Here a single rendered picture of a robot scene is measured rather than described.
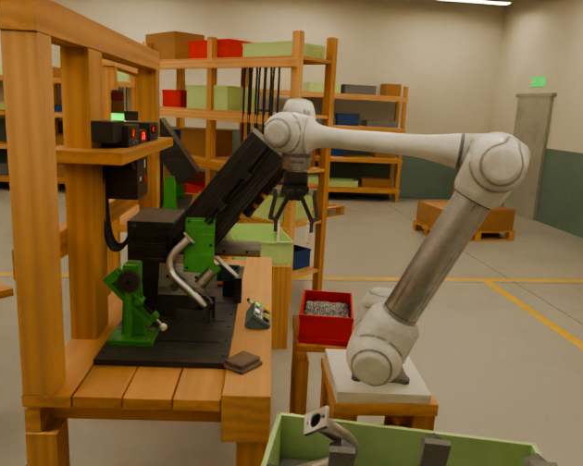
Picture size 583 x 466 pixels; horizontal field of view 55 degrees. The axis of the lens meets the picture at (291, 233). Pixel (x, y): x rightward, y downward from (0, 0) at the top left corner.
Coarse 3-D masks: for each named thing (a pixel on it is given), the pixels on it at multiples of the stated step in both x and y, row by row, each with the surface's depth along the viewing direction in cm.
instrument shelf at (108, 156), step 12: (144, 144) 206; (156, 144) 221; (168, 144) 247; (60, 156) 170; (72, 156) 170; (84, 156) 170; (96, 156) 170; (108, 156) 170; (120, 156) 170; (132, 156) 184
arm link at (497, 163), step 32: (480, 160) 131; (512, 160) 128; (480, 192) 135; (448, 224) 141; (480, 224) 142; (416, 256) 147; (448, 256) 142; (416, 288) 146; (384, 320) 149; (416, 320) 151; (352, 352) 150; (384, 352) 145; (384, 384) 149
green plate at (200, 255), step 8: (192, 224) 212; (200, 224) 212; (192, 232) 212; (200, 232) 212; (208, 232) 212; (200, 240) 212; (208, 240) 212; (184, 248) 212; (192, 248) 212; (200, 248) 212; (208, 248) 212; (184, 256) 212; (192, 256) 212; (200, 256) 212; (208, 256) 212; (184, 264) 212; (192, 264) 212; (200, 264) 212; (208, 264) 212; (200, 272) 212
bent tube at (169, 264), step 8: (184, 232) 208; (184, 240) 208; (192, 240) 209; (176, 248) 208; (168, 256) 208; (176, 256) 209; (168, 264) 208; (168, 272) 208; (176, 280) 208; (184, 288) 208; (192, 296) 208; (200, 296) 209; (200, 304) 208
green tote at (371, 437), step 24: (288, 432) 138; (360, 432) 135; (384, 432) 134; (408, 432) 133; (432, 432) 133; (264, 456) 120; (288, 456) 139; (312, 456) 138; (360, 456) 136; (384, 456) 135; (408, 456) 134; (456, 456) 133; (480, 456) 132; (504, 456) 131
